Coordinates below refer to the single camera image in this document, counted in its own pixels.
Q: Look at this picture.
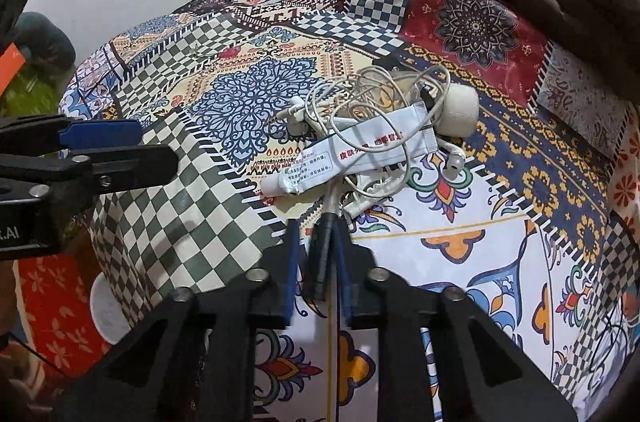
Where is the white round charger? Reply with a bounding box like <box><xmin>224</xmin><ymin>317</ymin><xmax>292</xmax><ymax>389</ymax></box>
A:
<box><xmin>442</xmin><ymin>85</ymin><xmax>479</xmax><ymax>137</ymax></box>

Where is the patterned patchwork blanket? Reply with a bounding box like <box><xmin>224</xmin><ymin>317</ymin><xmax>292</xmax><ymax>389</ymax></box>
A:
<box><xmin>57</xmin><ymin>0</ymin><xmax>640</xmax><ymax>422</ymax></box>

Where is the red floral cloth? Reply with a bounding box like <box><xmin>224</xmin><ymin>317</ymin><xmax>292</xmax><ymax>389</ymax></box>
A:
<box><xmin>17</xmin><ymin>252</ymin><xmax>113</xmax><ymax>378</ymax></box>

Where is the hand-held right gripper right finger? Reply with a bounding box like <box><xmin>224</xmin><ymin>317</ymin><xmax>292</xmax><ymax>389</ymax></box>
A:
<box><xmin>332</xmin><ymin>219</ymin><xmax>581</xmax><ymax>422</ymax></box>

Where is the green patterned bag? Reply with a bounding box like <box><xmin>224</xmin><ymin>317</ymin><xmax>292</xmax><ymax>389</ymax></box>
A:
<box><xmin>0</xmin><ymin>57</ymin><xmax>71</xmax><ymax>118</ymax></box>

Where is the dark grey cloth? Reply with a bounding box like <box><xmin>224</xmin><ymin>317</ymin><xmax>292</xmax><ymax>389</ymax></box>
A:
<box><xmin>15</xmin><ymin>12</ymin><xmax>76</xmax><ymax>68</ymax></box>

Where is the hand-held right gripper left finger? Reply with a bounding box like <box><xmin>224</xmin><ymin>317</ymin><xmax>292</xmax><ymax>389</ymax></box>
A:
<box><xmin>50</xmin><ymin>219</ymin><xmax>303</xmax><ymax>422</ymax></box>

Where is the white earphone cable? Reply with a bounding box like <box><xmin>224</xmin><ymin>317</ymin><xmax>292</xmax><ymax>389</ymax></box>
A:
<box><xmin>272</xmin><ymin>65</ymin><xmax>468</xmax><ymax>220</ymax></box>

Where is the black pen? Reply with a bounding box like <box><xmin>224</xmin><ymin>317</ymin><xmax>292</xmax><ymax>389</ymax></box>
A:
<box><xmin>305</xmin><ymin>212</ymin><xmax>335</xmax><ymax>305</ymax></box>

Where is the clear plastic wrapper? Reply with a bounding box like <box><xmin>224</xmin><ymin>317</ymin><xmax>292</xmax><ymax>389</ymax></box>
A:
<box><xmin>367</xmin><ymin>70</ymin><xmax>428</xmax><ymax>115</ymax></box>

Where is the orange box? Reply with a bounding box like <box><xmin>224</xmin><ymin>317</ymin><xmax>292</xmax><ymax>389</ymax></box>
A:
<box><xmin>0</xmin><ymin>44</ymin><xmax>27</xmax><ymax>96</ymax></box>

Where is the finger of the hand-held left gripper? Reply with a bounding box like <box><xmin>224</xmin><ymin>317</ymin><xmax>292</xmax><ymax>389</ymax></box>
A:
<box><xmin>0</xmin><ymin>145</ymin><xmax>179</xmax><ymax>203</ymax></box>
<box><xmin>0</xmin><ymin>115</ymin><xmax>142</xmax><ymax>158</ymax></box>

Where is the white ointment tube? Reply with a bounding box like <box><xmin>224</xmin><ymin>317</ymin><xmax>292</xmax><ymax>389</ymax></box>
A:
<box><xmin>259</xmin><ymin>100</ymin><xmax>437</xmax><ymax>197</ymax></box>

